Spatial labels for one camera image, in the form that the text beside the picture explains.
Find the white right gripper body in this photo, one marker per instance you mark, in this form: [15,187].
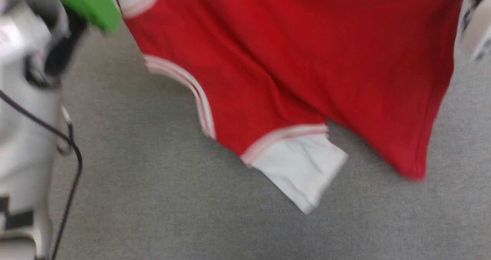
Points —
[479,30]

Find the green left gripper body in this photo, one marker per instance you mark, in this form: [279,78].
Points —
[88,3]

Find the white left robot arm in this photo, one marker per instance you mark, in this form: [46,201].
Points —
[23,156]

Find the red and white shirt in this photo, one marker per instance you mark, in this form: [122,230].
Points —
[307,60]

